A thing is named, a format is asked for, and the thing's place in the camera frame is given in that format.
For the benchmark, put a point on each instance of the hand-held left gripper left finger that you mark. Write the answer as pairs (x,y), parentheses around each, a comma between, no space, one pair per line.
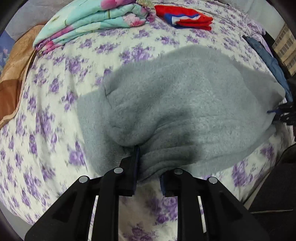
(136,160)

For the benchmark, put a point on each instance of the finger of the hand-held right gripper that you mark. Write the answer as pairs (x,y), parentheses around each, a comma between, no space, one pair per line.
(281,111)

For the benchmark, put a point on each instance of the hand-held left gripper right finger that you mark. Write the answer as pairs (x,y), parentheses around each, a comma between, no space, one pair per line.
(162,185)

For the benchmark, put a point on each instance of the grey fleece pants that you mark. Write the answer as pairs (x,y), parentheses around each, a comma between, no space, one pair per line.
(185,99)

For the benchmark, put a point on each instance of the dark blue folded garment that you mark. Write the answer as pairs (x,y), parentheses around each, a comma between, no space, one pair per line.
(270,62)

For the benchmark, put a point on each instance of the purple floral bed sheet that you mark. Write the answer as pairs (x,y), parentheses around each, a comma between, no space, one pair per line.
(57,129)

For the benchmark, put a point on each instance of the purple floral pillow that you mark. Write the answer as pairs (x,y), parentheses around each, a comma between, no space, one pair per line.
(256,25)

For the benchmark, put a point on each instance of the red folded garment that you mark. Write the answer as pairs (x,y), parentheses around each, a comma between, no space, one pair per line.
(185,16)

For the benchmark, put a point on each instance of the turquoise floral folded quilt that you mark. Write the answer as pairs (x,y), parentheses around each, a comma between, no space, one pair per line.
(92,20)

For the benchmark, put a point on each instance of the brown quilted blanket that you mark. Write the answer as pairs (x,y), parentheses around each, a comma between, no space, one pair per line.
(13,74)

